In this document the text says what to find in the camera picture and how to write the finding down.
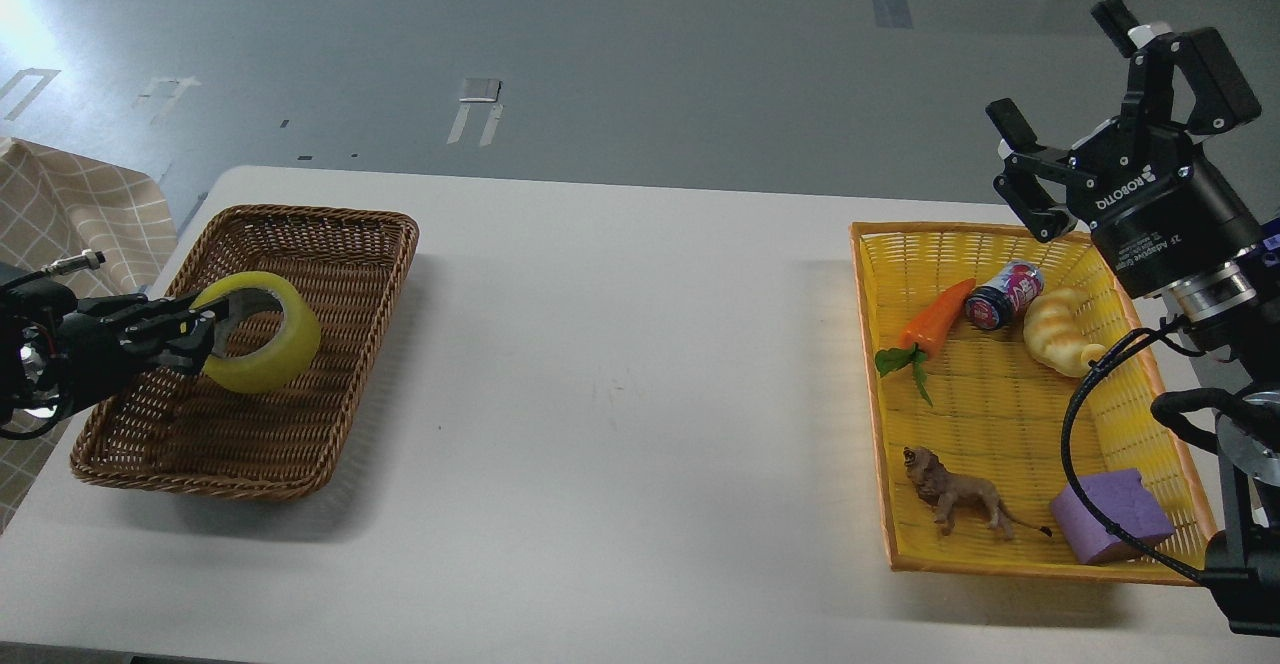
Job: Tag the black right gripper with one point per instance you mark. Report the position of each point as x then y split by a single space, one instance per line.
1159 212

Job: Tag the yellow plastic basket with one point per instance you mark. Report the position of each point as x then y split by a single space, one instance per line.
990 410

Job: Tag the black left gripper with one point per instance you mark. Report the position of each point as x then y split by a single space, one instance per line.
94 356

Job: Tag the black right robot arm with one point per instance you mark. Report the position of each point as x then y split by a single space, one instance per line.
1231 308

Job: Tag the brown toy lion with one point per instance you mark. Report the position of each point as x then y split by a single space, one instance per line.
947 491

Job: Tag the small purple can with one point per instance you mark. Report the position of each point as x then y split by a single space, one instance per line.
998 302

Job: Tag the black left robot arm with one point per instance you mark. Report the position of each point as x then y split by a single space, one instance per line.
32 305

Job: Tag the toy croissant bread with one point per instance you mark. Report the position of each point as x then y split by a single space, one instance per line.
1053 337

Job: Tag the yellow tape roll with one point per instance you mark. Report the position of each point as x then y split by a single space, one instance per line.
287 353

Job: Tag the beige checkered cloth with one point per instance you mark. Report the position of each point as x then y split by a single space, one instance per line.
55 203

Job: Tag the purple foam block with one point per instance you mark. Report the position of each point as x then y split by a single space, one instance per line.
1124 498

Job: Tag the orange toy carrot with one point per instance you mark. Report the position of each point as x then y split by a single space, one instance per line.
924 337

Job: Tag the brown wicker basket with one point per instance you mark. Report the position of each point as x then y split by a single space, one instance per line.
178 434

